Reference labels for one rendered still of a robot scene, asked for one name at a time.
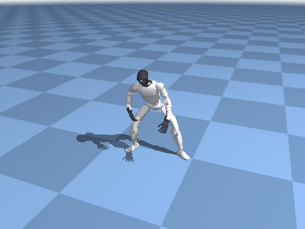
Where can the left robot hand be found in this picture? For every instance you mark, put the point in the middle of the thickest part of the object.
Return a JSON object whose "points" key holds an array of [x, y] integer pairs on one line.
{"points": [[164, 125]]}

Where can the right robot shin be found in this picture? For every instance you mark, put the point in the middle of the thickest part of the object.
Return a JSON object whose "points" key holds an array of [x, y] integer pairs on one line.
{"points": [[134, 137]]}

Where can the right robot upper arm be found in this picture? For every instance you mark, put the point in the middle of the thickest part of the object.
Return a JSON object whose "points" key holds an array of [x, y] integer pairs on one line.
{"points": [[133, 88]]}

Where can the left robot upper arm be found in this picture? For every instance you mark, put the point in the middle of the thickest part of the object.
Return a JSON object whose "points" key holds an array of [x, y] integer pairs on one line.
{"points": [[161, 87]]}

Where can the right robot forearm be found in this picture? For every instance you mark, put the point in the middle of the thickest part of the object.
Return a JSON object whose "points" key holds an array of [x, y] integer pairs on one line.
{"points": [[129, 101]]}

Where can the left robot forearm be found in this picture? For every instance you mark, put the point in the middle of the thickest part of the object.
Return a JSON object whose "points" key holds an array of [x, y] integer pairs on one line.
{"points": [[168, 110]]}

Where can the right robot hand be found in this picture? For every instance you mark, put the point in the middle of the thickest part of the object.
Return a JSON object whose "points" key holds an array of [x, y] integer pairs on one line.
{"points": [[130, 114]]}

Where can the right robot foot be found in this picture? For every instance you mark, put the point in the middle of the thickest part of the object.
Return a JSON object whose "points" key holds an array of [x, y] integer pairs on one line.
{"points": [[131, 148]]}

